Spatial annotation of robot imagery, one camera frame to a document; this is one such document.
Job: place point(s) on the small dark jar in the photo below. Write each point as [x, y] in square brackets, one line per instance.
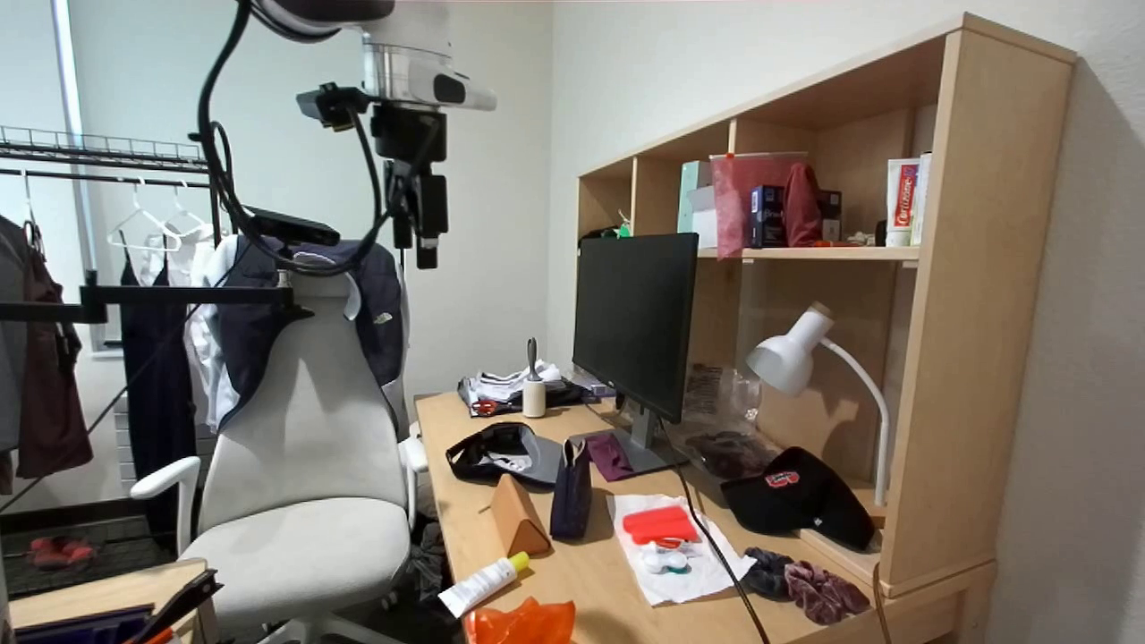
[826, 217]

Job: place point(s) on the dark brown bottle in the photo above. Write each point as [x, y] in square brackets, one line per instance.
[570, 496]

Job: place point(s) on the dark blue bottle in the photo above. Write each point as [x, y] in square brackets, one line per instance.
[767, 217]

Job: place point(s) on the purple cloth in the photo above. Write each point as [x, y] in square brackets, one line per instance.
[609, 454]

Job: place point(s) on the red and white booklet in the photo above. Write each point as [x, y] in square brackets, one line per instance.
[664, 587]

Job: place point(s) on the pile of printed clothes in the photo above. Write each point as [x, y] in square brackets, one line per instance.
[496, 389]

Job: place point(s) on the small white bottle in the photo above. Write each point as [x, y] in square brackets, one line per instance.
[534, 394]

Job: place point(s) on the grey monitor stand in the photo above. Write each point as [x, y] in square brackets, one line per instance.
[646, 452]

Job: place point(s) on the tan wedge block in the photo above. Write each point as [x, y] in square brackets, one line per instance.
[515, 524]

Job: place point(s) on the clear plastic pouch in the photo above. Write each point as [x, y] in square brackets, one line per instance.
[728, 452]

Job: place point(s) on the black horizontal bar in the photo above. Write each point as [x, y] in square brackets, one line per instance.
[155, 296]

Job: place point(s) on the white office chair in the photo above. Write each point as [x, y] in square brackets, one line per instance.
[305, 477]

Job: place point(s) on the white tube with yellow cap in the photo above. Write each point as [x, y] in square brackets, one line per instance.
[480, 587]

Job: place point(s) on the dark navy jacket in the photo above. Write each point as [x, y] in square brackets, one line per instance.
[254, 309]

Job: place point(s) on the orange plastic bag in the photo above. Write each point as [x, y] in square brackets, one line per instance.
[518, 623]

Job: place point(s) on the wooden crate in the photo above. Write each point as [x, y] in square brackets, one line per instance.
[95, 595]

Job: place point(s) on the dark scrunchie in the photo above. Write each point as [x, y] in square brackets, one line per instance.
[767, 573]

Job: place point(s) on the white desk lamp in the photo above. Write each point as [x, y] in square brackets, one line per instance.
[787, 354]

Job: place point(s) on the black cap with red patch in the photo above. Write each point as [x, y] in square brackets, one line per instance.
[790, 496]

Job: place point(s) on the dark red hanging garment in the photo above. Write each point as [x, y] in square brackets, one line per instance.
[46, 381]

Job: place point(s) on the dark navy hanging garment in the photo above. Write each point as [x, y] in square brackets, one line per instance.
[158, 381]

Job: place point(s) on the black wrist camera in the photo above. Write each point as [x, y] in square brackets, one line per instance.
[330, 104]

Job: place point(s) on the wooden desk shelf unit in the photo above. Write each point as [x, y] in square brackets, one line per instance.
[978, 297]

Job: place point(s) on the mauve velvet scrunchie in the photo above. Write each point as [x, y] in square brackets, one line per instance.
[826, 590]

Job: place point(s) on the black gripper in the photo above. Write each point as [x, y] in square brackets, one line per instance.
[411, 137]

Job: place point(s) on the black computer monitor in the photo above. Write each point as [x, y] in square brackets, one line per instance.
[646, 314]

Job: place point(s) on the red shoes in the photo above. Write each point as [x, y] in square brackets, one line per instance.
[59, 552]

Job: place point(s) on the white box with red print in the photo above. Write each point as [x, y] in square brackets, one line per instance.
[906, 200]

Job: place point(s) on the metal clothes rack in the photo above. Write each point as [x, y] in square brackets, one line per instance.
[95, 149]

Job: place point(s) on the white clothes hanger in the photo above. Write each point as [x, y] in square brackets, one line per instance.
[137, 220]
[187, 220]

